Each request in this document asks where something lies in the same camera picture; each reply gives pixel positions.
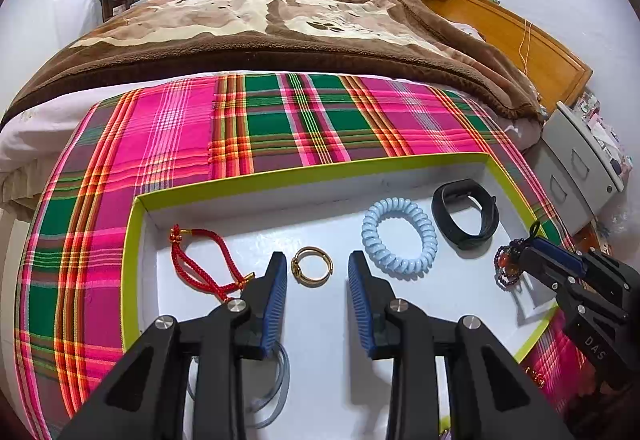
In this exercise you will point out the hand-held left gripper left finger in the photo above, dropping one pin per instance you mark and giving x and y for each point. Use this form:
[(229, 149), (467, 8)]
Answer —
[(275, 300)]

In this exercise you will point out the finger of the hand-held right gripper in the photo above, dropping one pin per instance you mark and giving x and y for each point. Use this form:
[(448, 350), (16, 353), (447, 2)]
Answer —
[(547, 272), (557, 255)]

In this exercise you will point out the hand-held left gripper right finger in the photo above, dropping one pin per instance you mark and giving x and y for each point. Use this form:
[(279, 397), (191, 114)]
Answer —
[(360, 300)]

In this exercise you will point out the grey thin band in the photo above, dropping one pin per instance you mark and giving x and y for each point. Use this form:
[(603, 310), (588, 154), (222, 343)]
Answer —
[(285, 380)]

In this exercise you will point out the yellow-green shallow cardboard box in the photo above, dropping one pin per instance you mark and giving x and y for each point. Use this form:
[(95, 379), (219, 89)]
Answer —
[(325, 215)]

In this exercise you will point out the black wristband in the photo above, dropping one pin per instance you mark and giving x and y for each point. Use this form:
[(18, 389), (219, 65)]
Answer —
[(452, 225)]

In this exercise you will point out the orange gold charm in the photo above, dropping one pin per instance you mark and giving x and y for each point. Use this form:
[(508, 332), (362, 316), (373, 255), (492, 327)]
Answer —
[(535, 376)]

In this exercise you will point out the grey nightstand with drawers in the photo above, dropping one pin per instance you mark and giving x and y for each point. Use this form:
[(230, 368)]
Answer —
[(575, 154)]

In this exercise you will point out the assorted small packages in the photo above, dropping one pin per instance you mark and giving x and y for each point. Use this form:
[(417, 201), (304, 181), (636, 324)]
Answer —
[(605, 129)]

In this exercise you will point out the pink green plaid cloth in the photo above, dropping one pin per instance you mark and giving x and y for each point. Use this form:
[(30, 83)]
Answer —
[(165, 129)]

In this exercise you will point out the wooden headboard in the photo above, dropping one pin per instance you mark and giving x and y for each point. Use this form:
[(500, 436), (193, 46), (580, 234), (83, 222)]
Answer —
[(500, 34)]

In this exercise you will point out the pale pillow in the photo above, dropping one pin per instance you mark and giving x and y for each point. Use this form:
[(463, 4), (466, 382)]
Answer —
[(467, 30)]

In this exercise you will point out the brown patterned blanket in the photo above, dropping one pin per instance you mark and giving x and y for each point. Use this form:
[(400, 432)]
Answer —
[(250, 49)]

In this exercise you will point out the bed with white sheet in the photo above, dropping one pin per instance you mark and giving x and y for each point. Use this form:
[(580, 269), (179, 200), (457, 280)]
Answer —
[(30, 134)]

